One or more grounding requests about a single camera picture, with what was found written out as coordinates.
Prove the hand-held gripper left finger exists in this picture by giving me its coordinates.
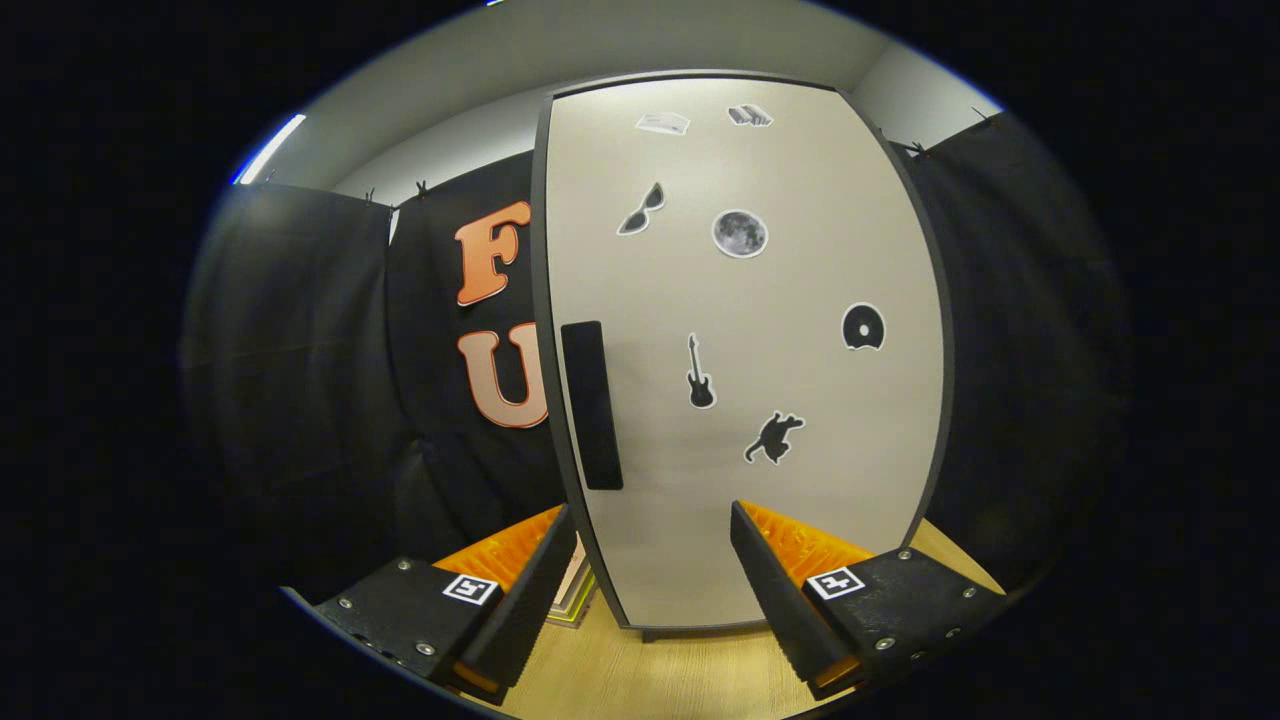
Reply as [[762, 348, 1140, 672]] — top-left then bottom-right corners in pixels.
[[315, 503, 579, 701]]

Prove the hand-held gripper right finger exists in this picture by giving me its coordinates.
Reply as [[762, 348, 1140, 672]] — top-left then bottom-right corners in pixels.
[[729, 500, 1011, 699]]

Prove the beige shoe cabinet door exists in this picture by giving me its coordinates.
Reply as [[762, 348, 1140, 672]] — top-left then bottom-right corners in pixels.
[[545, 78, 946, 629]]

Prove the black cabinet door handle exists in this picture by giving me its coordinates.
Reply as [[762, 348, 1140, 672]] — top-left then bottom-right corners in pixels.
[[560, 321, 625, 491]]

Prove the dark grey shoe cabinet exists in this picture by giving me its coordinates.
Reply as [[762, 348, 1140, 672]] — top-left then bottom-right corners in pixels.
[[530, 68, 956, 643]]

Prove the stack of books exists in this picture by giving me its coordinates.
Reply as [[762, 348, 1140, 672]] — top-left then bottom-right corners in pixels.
[[545, 560, 599, 629]]

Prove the black backdrop cloth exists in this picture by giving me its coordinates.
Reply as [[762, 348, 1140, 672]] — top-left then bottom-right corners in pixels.
[[180, 110, 1131, 601]]

